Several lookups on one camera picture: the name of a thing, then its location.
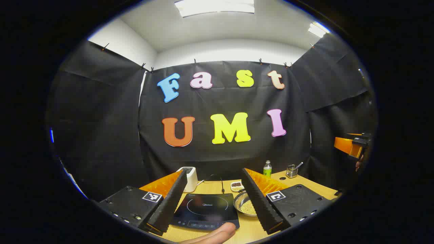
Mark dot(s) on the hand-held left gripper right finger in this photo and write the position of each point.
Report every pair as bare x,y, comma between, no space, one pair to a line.
261,206

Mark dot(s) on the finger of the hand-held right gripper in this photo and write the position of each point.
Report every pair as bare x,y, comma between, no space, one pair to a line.
342,144

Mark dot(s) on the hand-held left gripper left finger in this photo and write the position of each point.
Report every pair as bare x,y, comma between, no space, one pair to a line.
171,203

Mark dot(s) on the black induction cooktop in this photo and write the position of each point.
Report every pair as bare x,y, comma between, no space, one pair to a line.
203,210

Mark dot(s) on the pile of soybeans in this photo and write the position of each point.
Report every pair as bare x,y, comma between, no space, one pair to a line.
247,208

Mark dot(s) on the white divided bean dish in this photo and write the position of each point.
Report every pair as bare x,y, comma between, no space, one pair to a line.
236,185

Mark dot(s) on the white countertop appliance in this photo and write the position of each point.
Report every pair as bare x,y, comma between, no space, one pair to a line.
191,178

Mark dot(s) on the green label clear bottle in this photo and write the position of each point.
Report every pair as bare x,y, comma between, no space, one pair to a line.
267,171

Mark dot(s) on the metal spoon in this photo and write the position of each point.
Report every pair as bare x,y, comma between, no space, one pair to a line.
299,165

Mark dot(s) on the black backdrop cloth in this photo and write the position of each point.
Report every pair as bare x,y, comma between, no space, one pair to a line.
101,135

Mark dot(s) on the small ceiling light panel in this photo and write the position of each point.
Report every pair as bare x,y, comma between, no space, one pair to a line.
317,29

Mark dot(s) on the large ceiling light panel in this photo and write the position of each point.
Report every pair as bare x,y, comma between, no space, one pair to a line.
217,6

